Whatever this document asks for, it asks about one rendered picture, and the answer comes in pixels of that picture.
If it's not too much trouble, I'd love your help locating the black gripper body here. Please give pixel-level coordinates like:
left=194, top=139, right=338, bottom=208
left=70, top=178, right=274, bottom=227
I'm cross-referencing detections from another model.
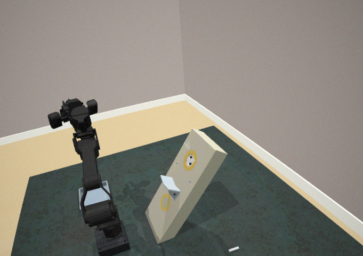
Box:
left=48, top=99, right=98, bottom=129

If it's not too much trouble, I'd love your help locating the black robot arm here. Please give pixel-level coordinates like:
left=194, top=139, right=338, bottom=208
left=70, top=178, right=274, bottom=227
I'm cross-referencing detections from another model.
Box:
left=61, top=98, right=123, bottom=242

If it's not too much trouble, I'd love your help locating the cream rectangular panel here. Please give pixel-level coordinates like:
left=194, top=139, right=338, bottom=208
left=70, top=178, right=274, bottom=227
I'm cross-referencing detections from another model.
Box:
left=145, top=128, right=227, bottom=243

